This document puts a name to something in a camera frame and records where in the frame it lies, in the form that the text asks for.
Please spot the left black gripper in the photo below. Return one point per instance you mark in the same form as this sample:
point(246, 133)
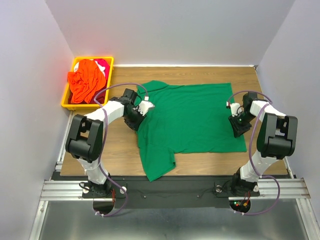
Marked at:
point(135, 125)

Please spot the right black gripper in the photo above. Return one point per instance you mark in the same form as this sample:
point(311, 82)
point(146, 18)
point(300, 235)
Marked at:
point(238, 130)

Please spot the green t shirt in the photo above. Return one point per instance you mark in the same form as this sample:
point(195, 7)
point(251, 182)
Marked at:
point(186, 119)

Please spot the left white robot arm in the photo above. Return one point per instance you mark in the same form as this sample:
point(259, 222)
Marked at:
point(87, 135)

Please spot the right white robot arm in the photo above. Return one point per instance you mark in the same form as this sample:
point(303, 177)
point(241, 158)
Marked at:
point(276, 138)

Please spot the orange t shirt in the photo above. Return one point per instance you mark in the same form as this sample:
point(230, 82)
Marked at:
point(85, 79)

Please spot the pink white t shirt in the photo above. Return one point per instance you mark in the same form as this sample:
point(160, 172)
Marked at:
point(103, 66)

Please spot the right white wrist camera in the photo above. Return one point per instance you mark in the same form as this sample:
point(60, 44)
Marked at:
point(235, 108)

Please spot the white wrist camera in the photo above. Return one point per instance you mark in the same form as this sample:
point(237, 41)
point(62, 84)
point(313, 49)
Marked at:
point(235, 108)
point(145, 105)

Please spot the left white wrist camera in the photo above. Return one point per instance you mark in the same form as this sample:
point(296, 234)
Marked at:
point(145, 105)

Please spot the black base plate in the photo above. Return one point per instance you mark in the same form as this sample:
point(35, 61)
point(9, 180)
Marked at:
point(165, 193)

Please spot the aluminium frame rail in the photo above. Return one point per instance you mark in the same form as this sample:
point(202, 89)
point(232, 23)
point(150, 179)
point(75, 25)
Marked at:
point(55, 190)

